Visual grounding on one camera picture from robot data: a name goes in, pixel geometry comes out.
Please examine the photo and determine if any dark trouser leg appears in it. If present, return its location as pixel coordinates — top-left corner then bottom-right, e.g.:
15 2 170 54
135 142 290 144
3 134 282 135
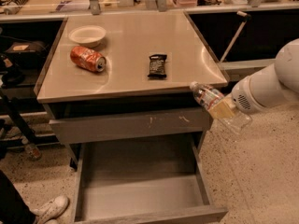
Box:
0 171 36 224

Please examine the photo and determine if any white sneaker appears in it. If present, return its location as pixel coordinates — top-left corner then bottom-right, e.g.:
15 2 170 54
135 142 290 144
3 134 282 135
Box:
32 195 69 224

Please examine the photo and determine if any closed grey top drawer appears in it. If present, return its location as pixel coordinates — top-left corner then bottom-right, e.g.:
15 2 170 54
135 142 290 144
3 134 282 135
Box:
50 107 212 145

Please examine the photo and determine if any black bag with tag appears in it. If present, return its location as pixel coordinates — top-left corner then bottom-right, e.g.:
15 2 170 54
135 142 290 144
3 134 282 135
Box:
5 41 47 69

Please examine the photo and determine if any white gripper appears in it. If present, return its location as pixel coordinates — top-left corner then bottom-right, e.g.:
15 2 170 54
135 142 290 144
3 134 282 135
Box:
208 76 265 119

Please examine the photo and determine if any white paper bowl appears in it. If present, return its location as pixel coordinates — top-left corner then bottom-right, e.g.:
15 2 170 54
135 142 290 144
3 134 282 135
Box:
68 25 107 48

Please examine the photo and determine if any small bottle on floor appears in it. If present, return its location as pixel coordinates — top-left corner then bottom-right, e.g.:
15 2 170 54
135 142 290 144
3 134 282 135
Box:
21 137 42 161

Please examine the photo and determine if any grey drawer cabinet with counter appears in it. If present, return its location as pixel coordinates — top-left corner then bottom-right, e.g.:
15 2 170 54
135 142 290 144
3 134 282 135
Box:
36 11 227 161

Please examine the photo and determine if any crushed orange soda can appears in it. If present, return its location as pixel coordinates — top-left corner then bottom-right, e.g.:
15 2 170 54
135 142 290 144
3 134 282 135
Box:
70 46 107 73

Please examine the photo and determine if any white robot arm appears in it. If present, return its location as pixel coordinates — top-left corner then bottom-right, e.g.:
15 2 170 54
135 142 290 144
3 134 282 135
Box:
208 39 299 119

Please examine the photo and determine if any black snack bar wrapper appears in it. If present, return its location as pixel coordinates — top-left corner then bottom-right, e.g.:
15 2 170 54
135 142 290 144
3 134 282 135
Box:
148 54 167 78

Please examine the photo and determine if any white stick with black handle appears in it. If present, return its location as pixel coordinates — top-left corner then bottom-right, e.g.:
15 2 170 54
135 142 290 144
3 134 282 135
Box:
220 10 251 63

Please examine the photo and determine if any black stand leg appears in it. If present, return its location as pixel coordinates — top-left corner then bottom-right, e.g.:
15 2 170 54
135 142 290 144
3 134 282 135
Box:
0 90 36 144

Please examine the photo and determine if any clear plastic water bottle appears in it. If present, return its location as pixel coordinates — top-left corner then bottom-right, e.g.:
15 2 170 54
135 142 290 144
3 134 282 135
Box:
190 81 252 134

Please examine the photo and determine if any open grey middle drawer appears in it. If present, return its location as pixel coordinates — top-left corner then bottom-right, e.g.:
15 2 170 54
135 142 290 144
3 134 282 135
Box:
73 134 227 224

